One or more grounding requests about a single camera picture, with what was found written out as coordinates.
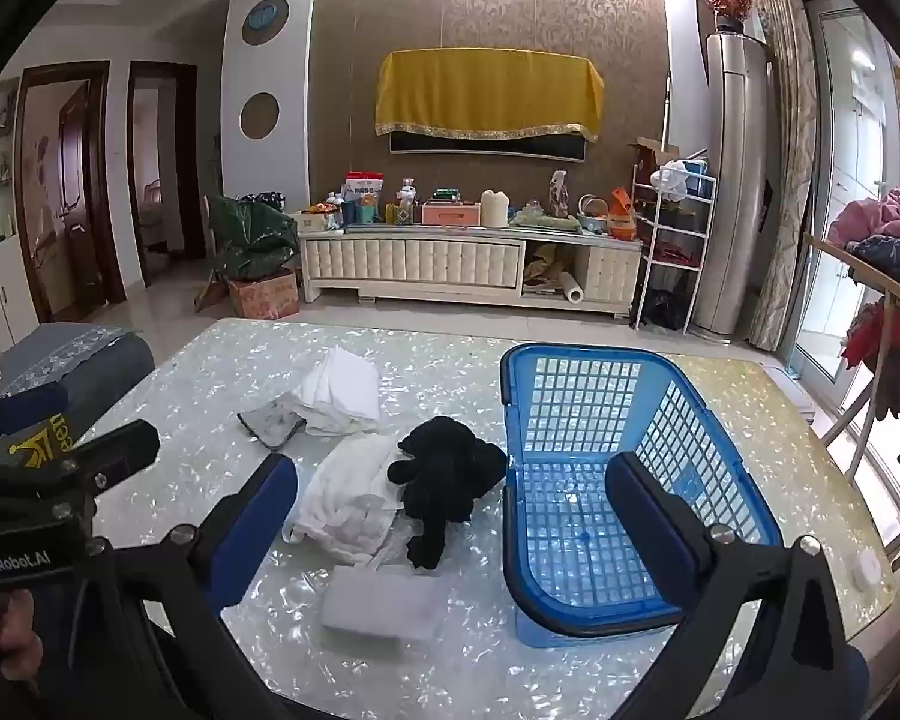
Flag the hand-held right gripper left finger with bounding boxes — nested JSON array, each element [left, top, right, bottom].
[[109, 454, 301, 720]]

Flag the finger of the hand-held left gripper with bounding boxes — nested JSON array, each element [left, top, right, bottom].
[[60, 420, 162, 497]]

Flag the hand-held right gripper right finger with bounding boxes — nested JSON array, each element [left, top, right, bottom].
[[604, 454, 871, 720]]

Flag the white waffle towel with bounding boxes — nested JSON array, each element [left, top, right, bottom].
[[281, 435, 421, 567], [291, 347, 392, 436]]

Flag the blue plastic laundry basket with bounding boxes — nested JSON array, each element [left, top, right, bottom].
[[499, 343, 785, 650]]

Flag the black cloth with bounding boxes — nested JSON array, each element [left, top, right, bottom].
[[386, 415, 509, 572]]

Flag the person's left hand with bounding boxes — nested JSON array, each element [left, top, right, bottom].
[[0, 589, 42, 683]]

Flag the grey stained rag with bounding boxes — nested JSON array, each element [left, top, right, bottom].
[[236, 401, 308, 452]]

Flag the grey seat with lace cover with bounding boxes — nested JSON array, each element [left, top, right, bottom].
[[0, 322, 157, 451]]

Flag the white folded cloth front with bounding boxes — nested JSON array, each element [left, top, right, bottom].
[[321, 566, 445, 642]]

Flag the printed cardboard box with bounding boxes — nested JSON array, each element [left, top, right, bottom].
[[227, 270, 301, 320]]

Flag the white round lid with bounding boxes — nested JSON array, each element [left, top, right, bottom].
[[849, 549, 886, 592]]

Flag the green plastic bag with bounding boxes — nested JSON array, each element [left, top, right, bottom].
[[206, 193, 301, 280]]

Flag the white metal shelf rack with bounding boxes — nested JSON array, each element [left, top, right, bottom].
[[630, 157, 719, 331]]

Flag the dark wooden door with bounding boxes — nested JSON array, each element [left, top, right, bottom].
[[15, 60, 125, 323]]

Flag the red hanging garments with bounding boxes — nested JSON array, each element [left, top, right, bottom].
[[840, 298, 900, 421]]

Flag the cream padded tv cabinet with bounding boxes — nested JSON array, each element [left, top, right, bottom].
[[298, 221, 644, 316]]

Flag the small woven basket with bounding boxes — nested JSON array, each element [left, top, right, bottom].
[[576, 195, 612, 233]]

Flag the green folded cloth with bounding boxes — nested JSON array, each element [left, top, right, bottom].
[[511, 210, 582, 230]]

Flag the wooden clothes drying rack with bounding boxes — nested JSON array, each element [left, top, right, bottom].
[[802, 232, 900, 571]]

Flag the white red snack bag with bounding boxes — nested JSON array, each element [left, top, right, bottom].
[[343, 171, 385, 226]]

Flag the silver standing air conditioner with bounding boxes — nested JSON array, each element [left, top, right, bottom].
[[686, 30, 775, 338]]

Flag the white plastic bag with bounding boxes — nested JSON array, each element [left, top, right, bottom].
[[650, 160, 695, 196]]

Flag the pink storage box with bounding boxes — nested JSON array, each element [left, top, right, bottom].
[[421, 199, 485, 227]]

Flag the navy patterned garment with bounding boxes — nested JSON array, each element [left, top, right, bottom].
[[846, 235, 900, 290]]

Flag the beige patterned curtain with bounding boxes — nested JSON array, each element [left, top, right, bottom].
[[746, 0, 822, 352]]

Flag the pink garment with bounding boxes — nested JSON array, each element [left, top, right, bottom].
[[829, 187, 900, 248]]

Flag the black television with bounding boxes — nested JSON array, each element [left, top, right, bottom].
[[388, 127, 590, 164]]

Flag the red flower arrangement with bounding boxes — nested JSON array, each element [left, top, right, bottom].
[[697, 0, 755, 35]]

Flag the dark wooden doorway frame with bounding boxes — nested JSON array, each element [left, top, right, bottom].
[[126, 60, 198, 290]]

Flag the round wall ornament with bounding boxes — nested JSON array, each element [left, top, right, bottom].
[[241, 0, 290, 46]]

